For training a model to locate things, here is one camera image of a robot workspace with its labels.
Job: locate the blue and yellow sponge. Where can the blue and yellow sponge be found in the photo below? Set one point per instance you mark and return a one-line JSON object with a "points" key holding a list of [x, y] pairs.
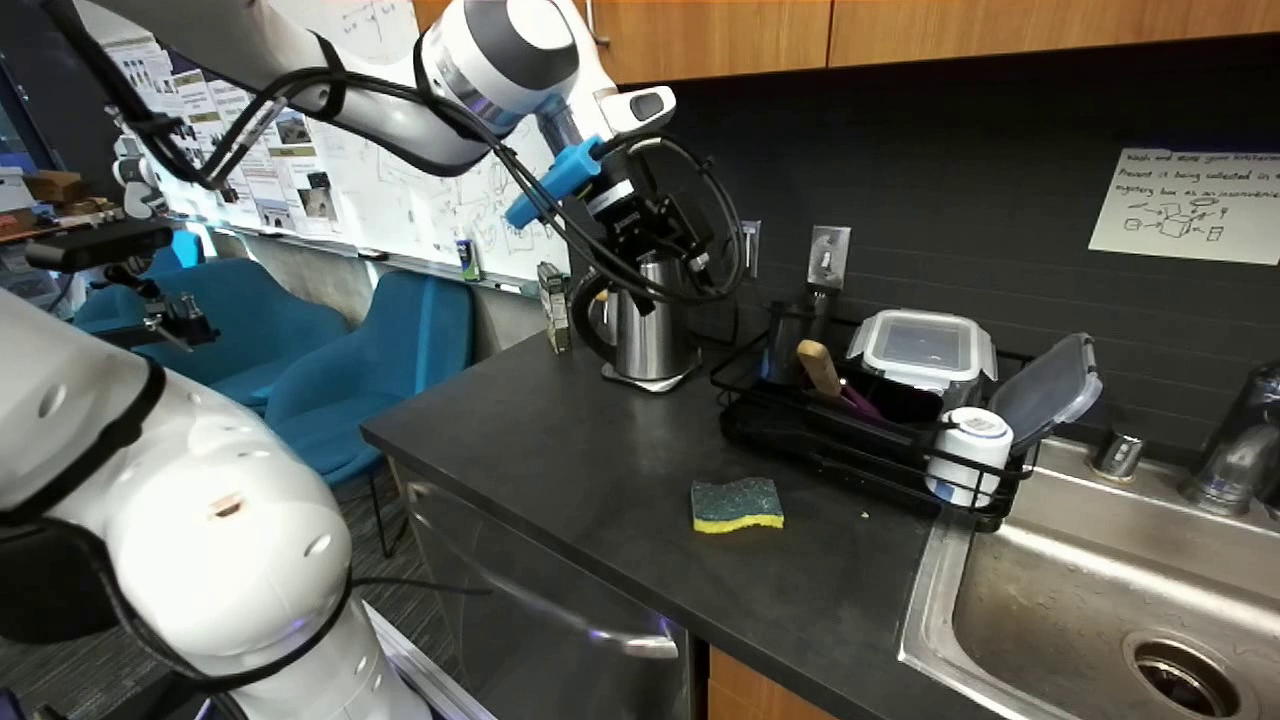
{"points": [[737, 504]]}

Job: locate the wooden upper cabinets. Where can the wooden upper cabinets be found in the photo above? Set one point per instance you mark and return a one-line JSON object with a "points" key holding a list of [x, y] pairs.
{"points": [[900, 30]]}

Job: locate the stainless steel dishwasher door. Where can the stainless steel dishwasher door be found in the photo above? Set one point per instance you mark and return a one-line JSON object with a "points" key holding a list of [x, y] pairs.
{"points": [[520, 620]]}

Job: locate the row of paper posters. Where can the row of paper posters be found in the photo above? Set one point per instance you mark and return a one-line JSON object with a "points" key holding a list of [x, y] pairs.
{"points": [[250, 160]]}

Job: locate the white cup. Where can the white cup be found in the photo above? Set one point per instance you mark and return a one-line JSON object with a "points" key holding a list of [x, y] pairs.
{"points": [[968, 455]]}

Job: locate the black utensil holder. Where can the black utensil holder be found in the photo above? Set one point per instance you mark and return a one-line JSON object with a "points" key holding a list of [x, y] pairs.
{"points": [[790, 345]]}

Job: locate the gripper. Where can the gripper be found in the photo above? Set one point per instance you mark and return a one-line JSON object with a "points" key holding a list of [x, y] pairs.
{"points": [[628, 215]]}

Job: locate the chrome tap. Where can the chrome tap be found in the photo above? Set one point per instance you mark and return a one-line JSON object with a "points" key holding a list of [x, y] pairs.
{"points": [[1240, 450]]}

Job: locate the wooden spoon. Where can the wooden spoon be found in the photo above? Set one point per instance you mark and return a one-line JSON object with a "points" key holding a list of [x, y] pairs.
{"points": [[818, 368]]}

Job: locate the grey plastic container lid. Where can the grey plastic container lid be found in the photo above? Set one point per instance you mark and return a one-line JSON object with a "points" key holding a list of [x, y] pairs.
{"points": [[1045, 392]]}

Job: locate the row of blue chairs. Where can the row of blue chairs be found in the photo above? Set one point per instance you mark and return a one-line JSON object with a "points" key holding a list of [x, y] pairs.
{"points": [[370, 370]]}

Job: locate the stainless steel sink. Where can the stainless steel sink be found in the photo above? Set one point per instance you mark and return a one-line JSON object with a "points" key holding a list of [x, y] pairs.
{"points": [[1060, 600]]}

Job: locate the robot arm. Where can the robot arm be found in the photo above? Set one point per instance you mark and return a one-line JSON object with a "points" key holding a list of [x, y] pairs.
{"points": [[210, 540]]}

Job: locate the stainless steel electric kettle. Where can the stainless steel electric kettle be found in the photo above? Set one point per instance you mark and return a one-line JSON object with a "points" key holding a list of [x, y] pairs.
{"points": [[655, 335]]}

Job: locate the wooden lower cabinet door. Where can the wooden lower cabinet door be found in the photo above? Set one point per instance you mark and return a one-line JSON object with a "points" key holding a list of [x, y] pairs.
{"points": [[750, 695]]}

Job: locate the clear container with grey lid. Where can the clear container with grey lid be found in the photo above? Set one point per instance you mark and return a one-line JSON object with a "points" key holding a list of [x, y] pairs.
{"points": [[922, 348]]}

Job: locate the white paper note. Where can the white paper note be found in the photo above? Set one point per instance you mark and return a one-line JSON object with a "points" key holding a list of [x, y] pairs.
{"points": [[1190, 205]]}

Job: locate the small printed carton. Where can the small printed carton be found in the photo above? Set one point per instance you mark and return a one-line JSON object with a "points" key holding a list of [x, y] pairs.
{"points": [[554, 310]]}

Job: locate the camera on mount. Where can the camera on mount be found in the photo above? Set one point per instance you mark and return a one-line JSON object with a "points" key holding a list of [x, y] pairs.
{"points": [[110, 245]]}

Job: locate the purple utensil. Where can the purple utensil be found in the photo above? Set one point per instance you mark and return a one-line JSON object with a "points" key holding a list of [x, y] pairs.
{"points": [[862, 404]]}

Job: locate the whiteboard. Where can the whiteboard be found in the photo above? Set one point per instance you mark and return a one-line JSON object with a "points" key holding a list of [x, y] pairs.
{"points": [[400, 210]]}

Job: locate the chrome sink cap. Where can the chrome sink cap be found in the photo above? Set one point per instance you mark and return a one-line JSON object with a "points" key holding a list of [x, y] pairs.
{"points": [[1116, 457]]}

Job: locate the silver wall socket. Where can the silver wall socket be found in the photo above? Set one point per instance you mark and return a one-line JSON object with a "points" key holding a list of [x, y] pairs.
{"points": [[750, 248], [828, 256]]}

